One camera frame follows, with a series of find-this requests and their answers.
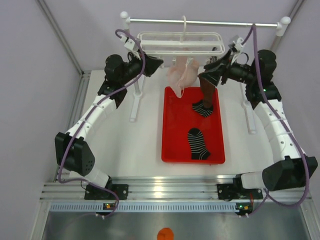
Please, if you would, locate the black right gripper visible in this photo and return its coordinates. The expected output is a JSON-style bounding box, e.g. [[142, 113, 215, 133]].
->
[[199, 49, 257, 87]]

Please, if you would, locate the brown sock striped cuff long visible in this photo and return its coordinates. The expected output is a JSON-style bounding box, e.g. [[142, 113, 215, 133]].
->
[[199, 77, 216, 109]]

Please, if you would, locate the white clip sock hanger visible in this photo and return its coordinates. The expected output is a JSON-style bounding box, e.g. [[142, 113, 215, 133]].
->
[[137, 16, 226, 58]]

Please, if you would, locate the pale pink sock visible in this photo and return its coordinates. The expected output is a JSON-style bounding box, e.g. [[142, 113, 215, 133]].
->
[[166, 55, 200, 98]]

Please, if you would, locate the black striped sock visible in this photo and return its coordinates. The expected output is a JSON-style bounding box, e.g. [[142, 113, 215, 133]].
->
[[192, 100, 214, 118], [187, 128, 211, 160]]

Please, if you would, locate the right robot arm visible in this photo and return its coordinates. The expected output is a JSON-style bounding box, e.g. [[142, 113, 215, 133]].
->
[[199, 49, 318, 199]]

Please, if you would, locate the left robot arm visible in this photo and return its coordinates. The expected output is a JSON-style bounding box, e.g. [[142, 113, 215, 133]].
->
[[54, 52, 164, 199]]

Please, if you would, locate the white rack base foot left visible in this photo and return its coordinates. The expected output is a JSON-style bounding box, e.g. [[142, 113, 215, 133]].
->
[[129, 76, 146, 123]]

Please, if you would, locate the red plastic tray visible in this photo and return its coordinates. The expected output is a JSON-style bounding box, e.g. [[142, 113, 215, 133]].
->
[[161, 86, 226, 165]]

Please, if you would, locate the orange round object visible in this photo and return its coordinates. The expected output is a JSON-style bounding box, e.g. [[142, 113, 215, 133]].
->
[[157, 227, 174, 240]]

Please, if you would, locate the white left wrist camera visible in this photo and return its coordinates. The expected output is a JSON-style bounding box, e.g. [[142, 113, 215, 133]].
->
[[120, 34, 141, 60]]

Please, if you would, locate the white drying rack frame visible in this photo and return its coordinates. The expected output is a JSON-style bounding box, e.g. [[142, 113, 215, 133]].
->
[[119, 11, 292, 101]]

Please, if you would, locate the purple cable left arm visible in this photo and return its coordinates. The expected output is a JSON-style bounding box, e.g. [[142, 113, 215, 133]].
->
[[56, 29, 147, 185]]

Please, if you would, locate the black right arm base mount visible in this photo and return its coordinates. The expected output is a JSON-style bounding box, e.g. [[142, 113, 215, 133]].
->
[[216, 183, 263, 202]]

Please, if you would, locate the aluminium mounting rail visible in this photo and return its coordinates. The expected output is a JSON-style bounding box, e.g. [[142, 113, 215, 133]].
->
[[39, 174, 313, 201]]

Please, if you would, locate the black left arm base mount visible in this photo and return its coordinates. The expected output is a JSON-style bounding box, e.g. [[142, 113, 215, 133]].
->
[[84, 183, 130, 201]]

